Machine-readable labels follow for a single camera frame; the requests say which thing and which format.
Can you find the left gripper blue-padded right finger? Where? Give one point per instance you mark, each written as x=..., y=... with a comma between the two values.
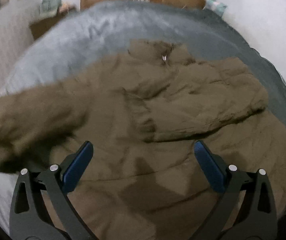
x=246, y=208

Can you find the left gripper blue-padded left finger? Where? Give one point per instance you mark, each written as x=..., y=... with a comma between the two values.
x=29, y=217

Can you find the olive brown puffer jacket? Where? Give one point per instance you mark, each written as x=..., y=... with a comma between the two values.
x=143, y=110

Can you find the dark wooden nightstand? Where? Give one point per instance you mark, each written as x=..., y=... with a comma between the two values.
x=40, y=27

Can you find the grey plush bed blanket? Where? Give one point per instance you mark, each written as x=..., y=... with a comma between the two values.
x=108, y=29

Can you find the plaid teal pillow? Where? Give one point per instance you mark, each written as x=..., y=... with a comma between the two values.
x=215, y=6

